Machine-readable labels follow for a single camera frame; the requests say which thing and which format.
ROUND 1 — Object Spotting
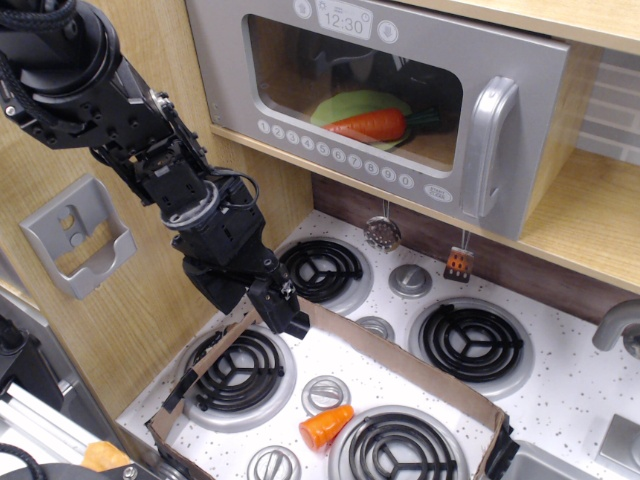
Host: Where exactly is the grey toy oven side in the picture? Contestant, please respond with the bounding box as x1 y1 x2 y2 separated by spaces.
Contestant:
1 290 122 447

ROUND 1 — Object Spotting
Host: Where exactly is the front right black burner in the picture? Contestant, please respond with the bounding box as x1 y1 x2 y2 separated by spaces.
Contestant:
345 413 464 479

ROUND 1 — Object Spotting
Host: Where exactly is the brown cardboard barrier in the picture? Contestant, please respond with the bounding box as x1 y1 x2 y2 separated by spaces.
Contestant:
146 299 519 479

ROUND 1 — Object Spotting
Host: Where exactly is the hanging silver strainer spoon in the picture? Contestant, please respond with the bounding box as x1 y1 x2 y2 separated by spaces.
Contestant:
363 200 402 253

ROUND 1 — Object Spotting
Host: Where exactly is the hanging orange spatula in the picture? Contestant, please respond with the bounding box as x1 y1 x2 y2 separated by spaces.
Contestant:
443 230 475 283

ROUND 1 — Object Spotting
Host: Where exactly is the orange toy carrot piece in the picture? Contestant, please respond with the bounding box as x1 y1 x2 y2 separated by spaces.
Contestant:
298 404 354 450

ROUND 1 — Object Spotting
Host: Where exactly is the black cable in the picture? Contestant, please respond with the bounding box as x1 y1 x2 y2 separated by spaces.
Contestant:
0 442 46 480

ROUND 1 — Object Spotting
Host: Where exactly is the silver stove knob front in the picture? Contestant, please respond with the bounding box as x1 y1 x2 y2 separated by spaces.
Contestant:
247 445 301 480

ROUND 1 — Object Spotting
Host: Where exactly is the green toy plate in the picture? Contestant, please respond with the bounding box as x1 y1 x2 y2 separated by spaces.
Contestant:
311 90 411 150

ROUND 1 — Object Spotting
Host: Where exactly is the silver stove knob middle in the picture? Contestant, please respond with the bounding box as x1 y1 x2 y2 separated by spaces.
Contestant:
356 316 395 343

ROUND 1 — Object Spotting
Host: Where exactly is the silver microwave door handle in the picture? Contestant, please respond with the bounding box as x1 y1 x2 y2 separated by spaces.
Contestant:
461 76 518 219

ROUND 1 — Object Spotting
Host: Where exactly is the grey toy sink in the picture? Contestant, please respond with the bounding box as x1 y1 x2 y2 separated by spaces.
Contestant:
504 414 639 479

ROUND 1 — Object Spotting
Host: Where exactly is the silver stove knob back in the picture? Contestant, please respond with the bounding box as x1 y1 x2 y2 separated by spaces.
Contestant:
388 264 433 299

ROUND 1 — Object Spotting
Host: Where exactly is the grey toy faucet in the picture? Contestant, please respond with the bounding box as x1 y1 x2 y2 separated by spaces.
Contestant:
592 300 639 359

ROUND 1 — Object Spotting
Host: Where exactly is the grey wall phone holder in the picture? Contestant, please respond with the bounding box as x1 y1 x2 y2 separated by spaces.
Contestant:
20 174 137 300

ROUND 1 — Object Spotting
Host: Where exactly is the wooden toy kitchen shelf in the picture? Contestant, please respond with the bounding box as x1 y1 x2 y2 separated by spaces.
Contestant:
212 1 639 292

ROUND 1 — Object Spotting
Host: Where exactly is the back right black burner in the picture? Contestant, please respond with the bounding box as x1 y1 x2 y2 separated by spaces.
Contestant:
418 304 525 384

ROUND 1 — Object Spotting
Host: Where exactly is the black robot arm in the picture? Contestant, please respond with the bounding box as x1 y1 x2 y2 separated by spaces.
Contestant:
1 1 310 338

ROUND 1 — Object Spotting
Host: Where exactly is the orange toy carrot in microwave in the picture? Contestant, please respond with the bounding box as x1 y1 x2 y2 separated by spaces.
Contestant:
323 108 441 144

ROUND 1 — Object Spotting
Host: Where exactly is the black burner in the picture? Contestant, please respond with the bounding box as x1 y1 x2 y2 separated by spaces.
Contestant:
194 329 287 414
418 304 525 384
280 239 364 303
345 413 464 479

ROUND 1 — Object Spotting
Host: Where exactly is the silver stove knob centre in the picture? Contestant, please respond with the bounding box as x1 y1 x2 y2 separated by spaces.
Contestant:
301 375 351 416

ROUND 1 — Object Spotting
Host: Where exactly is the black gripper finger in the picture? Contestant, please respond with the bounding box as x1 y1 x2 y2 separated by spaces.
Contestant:
248 279 310 340
182 259 253 314

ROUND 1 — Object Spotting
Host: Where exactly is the grey toy microwave door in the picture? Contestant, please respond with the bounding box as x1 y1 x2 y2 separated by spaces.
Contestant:
186 0 569 239

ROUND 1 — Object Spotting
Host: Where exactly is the front left black burner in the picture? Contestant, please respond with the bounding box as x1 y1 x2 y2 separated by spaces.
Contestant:
194 329 287 414

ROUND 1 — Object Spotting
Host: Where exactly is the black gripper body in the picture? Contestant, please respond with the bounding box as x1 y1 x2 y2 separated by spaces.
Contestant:
171 207 279 290

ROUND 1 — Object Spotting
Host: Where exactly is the back left black burner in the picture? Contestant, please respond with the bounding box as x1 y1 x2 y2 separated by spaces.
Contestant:
280 239 364 303

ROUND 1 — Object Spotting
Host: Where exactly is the silver stove knob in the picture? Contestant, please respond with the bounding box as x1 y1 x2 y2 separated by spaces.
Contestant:
388 264 433 299
247 445 301 480
356 316 395 343
301 375 351 416

